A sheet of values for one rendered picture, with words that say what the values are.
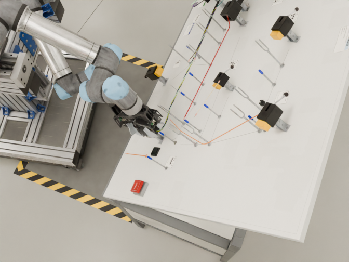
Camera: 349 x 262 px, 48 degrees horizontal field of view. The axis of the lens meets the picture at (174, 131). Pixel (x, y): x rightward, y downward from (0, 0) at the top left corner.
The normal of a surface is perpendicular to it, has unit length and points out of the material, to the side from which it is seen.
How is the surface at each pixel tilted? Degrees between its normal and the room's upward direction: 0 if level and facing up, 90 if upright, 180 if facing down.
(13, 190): 0
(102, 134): 0
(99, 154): 0
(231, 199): 45
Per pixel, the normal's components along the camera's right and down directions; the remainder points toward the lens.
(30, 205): -0.06, -0.37
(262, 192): -0.70, -0.50
